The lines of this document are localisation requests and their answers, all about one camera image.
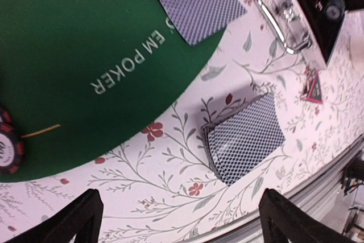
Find aluminium front rail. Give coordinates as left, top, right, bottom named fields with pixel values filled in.
left=187, top=135, right=363, bottom=242

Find aluminium poker chip case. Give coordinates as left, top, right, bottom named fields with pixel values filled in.
left=255, top=0, right=363, bottom=70

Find green and red chip stack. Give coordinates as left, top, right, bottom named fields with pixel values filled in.
left=1, top=106, right=24, bottom=175

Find blue playing card deck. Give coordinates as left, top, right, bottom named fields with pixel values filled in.
left=202, top=93, right=286, bottom=186

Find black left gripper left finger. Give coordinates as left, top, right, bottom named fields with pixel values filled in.
left=8, top=189, right=104, bottom=243

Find black red triangle token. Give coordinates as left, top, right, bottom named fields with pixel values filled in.
left=300, top=71, right=323, bottom=104

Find single playing card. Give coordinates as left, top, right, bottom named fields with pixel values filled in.
left=159, top=0, right=247, bottom=46

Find green round poker mat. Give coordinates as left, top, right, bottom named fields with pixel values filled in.
left=1, top=0, right=226, bottom=183

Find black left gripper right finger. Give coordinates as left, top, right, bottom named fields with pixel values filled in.
left=259, top=188, right=352, bottom=243

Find green blue chip stack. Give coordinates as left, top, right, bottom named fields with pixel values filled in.
left=324, top=0, right=345, bottom=22

